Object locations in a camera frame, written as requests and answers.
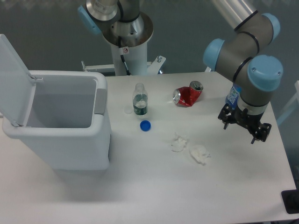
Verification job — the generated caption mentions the blue label plastic bottle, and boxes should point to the blue label plastic bottle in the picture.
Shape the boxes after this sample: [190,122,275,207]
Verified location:
[225,84,241,110]

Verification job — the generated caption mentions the white trash bin open lid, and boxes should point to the white trash bin open lid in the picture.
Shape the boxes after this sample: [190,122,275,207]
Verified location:
[0,35,111,170]

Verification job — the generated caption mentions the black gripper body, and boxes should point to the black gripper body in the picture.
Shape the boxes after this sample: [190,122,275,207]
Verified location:
[232,106,263,133]

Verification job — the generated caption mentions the crushed red soda can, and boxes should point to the crushed red soda can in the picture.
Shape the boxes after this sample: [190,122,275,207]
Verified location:
[172,81,204,107]

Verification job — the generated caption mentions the clear plastic bottle green label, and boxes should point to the clear plastic bottle green label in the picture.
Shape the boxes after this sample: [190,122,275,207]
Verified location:
[132,83,148,116]

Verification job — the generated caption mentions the white frame at right edge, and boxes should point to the white frame at right edge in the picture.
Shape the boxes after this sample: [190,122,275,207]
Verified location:
[277,80,299,126]

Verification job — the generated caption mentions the blue bottle cap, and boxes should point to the blue bottle cap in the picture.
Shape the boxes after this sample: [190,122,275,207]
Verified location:
[140,120,151,132]

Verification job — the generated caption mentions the black cable on pedestal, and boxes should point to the black cable on pedestal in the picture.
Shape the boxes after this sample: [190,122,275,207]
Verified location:
[118,36,131,76]

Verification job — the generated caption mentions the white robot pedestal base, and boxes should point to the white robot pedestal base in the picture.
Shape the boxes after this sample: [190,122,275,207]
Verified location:
[81,43,166,76]

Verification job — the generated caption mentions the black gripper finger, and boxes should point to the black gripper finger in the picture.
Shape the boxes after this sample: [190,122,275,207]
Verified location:
[250,122,271,144]
[218,103,234,130]

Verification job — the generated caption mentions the crumpled paper ball right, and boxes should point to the crumpled paper ball right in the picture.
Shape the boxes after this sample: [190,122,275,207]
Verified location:
[189,145,211,166]

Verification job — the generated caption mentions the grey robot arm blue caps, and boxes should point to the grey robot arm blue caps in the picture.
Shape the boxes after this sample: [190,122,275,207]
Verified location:
[78,0,283,141]

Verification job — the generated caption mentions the crumpled paper ball left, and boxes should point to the crumpled paper ball left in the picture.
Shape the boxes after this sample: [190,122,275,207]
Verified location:
[171,133,187,153]

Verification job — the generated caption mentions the crumpled paper ball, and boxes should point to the crumpled paper ball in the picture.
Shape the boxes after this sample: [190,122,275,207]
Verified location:
[171,133,187,153]
[189,145,211,166]

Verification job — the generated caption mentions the black device at table edge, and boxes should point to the black device at table edge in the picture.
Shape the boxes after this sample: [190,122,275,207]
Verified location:
[281,189,299,214]

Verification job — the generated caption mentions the white bottle cap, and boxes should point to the white bottle cap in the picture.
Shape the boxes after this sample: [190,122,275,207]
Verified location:
[124,107,132,114]

